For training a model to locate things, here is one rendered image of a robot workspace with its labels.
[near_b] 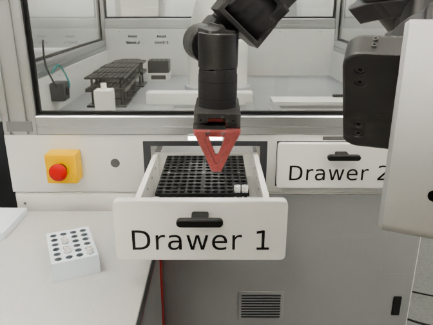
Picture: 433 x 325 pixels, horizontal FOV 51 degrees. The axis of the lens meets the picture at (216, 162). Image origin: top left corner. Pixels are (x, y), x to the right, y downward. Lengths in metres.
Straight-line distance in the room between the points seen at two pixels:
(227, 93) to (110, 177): 0.54
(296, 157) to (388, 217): 0.82
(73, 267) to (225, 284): 0.48
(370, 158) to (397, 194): 0.86
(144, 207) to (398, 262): 0.75
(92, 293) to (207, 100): 0.40
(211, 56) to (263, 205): 0.26
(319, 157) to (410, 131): 0.83
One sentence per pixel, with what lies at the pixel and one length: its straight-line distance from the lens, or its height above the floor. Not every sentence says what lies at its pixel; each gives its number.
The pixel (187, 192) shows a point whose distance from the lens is 0.86.
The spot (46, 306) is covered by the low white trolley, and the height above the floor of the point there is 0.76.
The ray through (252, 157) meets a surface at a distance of 1.09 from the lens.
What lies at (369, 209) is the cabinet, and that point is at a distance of 1.19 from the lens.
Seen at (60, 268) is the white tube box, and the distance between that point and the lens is 0.88.
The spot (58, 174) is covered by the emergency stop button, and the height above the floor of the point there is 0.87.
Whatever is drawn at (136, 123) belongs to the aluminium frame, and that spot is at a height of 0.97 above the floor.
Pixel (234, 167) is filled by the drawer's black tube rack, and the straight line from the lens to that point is 0.98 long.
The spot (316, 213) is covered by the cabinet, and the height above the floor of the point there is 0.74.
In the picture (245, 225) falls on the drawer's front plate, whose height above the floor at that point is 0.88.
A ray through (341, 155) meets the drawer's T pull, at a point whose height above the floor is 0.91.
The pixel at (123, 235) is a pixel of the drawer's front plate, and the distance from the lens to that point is 0.79.
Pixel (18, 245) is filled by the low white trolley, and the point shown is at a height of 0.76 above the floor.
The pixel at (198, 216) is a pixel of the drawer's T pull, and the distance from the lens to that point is 0.73.
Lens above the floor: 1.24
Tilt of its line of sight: 19 degrees down
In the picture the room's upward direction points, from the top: straight up
